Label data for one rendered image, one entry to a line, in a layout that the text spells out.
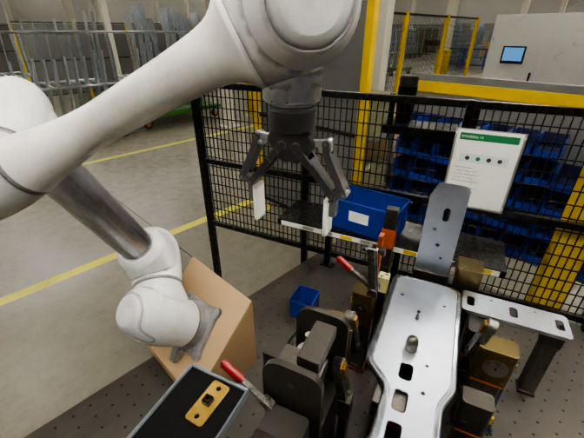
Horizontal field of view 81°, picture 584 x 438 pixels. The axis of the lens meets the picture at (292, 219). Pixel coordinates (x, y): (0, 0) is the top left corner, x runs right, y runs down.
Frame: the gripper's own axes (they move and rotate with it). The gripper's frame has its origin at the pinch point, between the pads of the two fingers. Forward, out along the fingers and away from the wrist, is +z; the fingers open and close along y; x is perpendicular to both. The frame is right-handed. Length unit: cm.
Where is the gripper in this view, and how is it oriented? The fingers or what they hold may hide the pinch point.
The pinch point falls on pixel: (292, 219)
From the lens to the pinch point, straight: 61.9
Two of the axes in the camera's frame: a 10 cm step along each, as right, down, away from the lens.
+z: 0.0, 8.7, 4.8
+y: 9.0, 2.1, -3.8
